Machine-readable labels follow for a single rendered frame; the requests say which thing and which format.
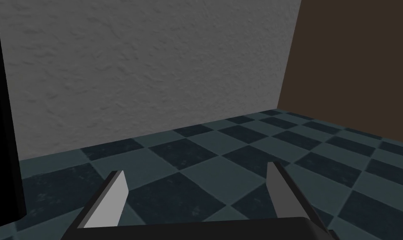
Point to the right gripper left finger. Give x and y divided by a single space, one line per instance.
108 203

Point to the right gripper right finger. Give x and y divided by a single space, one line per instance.
284 196

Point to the black cabinet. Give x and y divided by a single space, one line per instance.
1 133

